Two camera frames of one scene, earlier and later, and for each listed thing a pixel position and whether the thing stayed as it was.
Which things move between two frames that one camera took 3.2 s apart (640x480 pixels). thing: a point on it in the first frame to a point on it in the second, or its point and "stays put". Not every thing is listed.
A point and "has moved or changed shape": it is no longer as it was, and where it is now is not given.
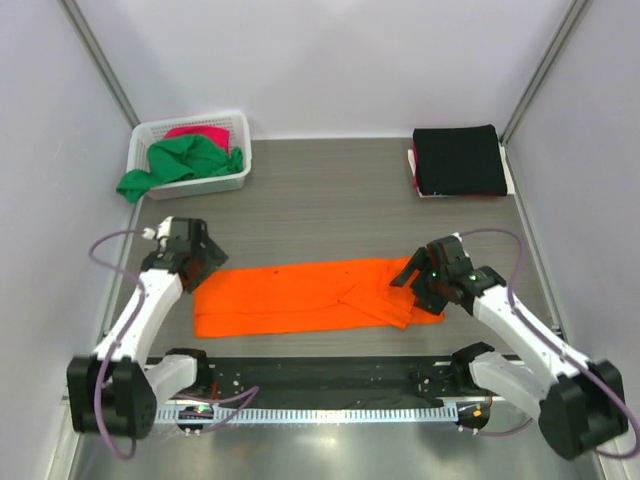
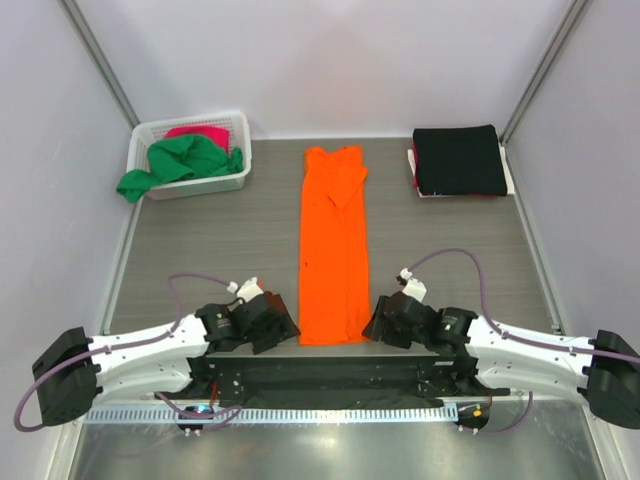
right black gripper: [417, 262] to [374, 328]
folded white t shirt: [510, 189] stays put
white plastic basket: [143, 135] stays put
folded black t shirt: [463, 160] stays put
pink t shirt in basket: [219, 135] stays put
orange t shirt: [278, 296] has moved or changed shape
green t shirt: [177, 159] stays put
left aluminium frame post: [99, 58] stays put
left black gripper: [213, 259] to [283, 323]
